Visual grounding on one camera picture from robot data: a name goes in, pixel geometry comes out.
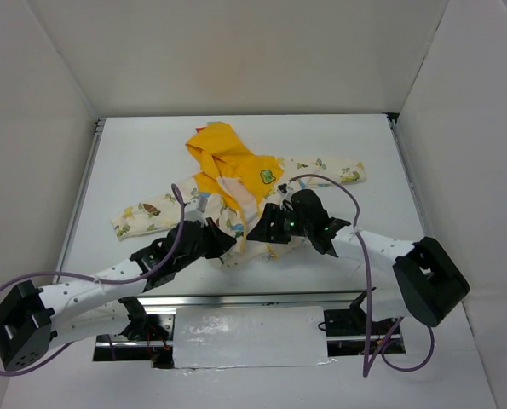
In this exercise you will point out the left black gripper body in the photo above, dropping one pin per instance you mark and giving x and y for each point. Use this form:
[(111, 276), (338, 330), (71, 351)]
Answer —
[(210, 238)]

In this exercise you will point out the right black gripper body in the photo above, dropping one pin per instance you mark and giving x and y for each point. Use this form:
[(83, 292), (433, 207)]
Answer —
[(268, 222)]

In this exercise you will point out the yellow hooded printed child jacket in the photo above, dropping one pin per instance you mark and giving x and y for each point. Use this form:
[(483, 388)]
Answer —
[(236, 184)]

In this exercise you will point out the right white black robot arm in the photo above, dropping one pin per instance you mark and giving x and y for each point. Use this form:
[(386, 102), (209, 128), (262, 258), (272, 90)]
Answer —
[(428, 283)]

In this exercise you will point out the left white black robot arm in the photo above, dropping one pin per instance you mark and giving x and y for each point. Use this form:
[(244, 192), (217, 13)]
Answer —
[(34, 320)]

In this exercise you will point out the white foil covered panel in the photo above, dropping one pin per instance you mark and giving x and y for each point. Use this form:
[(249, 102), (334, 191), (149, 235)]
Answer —
[(222, 338)]

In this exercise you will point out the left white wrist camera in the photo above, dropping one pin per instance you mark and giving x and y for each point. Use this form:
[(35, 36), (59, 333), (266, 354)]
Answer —
[(194, 210)]

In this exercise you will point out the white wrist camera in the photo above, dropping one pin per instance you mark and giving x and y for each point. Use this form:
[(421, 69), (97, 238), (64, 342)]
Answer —
[(194, 210), (285, 191)]

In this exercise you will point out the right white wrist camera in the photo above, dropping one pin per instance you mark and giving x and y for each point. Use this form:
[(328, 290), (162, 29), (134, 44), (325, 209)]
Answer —
[(285, 191)]

